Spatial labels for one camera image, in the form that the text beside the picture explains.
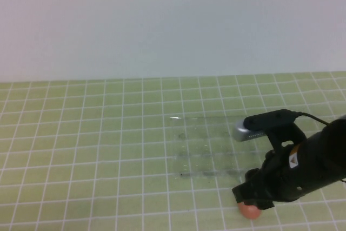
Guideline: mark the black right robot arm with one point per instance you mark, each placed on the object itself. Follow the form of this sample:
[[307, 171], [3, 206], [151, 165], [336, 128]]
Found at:
[[336, 147]]

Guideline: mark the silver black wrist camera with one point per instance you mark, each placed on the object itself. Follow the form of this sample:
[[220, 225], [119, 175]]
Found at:
[[259, 122]]

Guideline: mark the clear plastic egg tray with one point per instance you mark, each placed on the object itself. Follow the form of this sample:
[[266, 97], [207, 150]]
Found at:
[[200, 147]]

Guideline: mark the brown egg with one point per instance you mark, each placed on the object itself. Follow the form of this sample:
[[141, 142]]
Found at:
[[250, 209]]

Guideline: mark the green grid tablecloth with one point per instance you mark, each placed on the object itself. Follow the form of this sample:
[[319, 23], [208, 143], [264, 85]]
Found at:
[[81, 147]]

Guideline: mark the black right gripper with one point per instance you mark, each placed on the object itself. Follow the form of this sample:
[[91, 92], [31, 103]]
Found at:
[[286, 177]]

